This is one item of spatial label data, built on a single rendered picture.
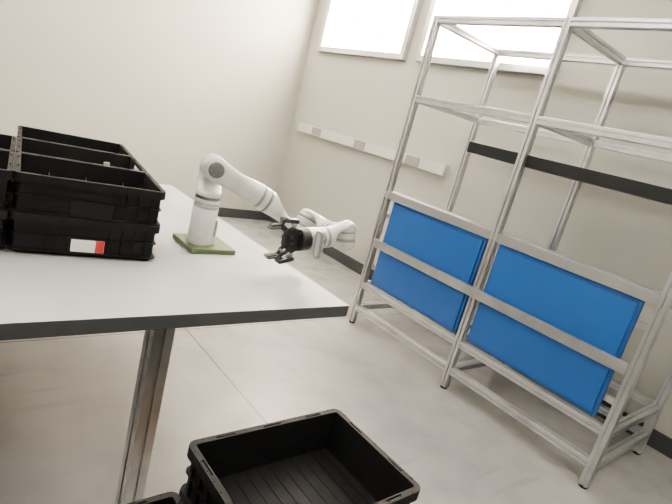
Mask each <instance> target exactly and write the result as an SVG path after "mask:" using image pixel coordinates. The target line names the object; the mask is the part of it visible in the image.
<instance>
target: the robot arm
mask: <svg viewBox="0 0 672 504"><path fill-rule="evenodd" d="M222 186H223V187H225V188H227V189H229V190H230V191H232V192H234V193H235V194H236V195H238V196H239V197H240V198H241V199H243V200H244V201H246V202H247V203H248V204H250V205H251V206H253V207H255V208H256V209H258V210H259V211H261V212H263V213H265V214H267V215H268V216H270V217H272V218H274V219H275V220H277V221H278V222H279V223H270V224H269V225H267V228H269V229H281V230H282V231H283V232H284V233H283V235H282V240H281V246H280V247H279V248H278V250H277V251H276V252H275V253H264V257H265V258H267V259H274V261H275V262H277V263H278V264H283V263H287V262H291V261H294V258H293V252H295V251H305V250H312V252H313V257H314V258H315V259H320V258H321V257H322V253H323V248H329V247H332V246H334V247H335V248H336V249H338V250H340V251H345V252H347V251H350V250H352V249H353V248H354V246H355V235H356V226H355V224H354V223H353V222H352V221H349V220H343V221H340V222H334V221H330V220H328V219H326V218H325V217H323V216H322V215H320V214H318V213H316V212H314V211H313V210H310V209H306V208H304V209H302V210H301V211H300V212H299V214H298V216H297V218H290V217H289V216H288V215H287V213H286V211H285V209H284V207H283V205H282V202H281V200H280V198H279V196H278V195H277V193H276V192H275V191H273V190H272V189H270V188H269V187H267V186H265V185H264V184H262V183H260V182H258V181H256V180H254V179H251V178H249V177H247V176H245V175H243V174H241V173H240V172H239V171H237V170H236V169H235V168H233V167H232V166H231V165H230V164H228V163H227V162H226V161H225V160H224V159H223V158H222V157H221V156H220V155H218V154H215V153H210V154H207V155H205V156H204V157H203V158H202V159H201V162H200V165H199V170H198V176H197V182H196V193H195V198H194V203H193V209H192V214H191V219H190V224H189V229H188V234H187V241H188V242H189V243H191V244H194V245H198V246H210V245H214V242H215V237H216V232H217V227H218V220H217V216H218V211H219V206H220V201H221V196H222ZM288 228H289V229H288ZM283 249H285V250H283ZM288 252H289V253H288ZM287 253H288V254H287ZM283 255H285V256H283Z"/></svg>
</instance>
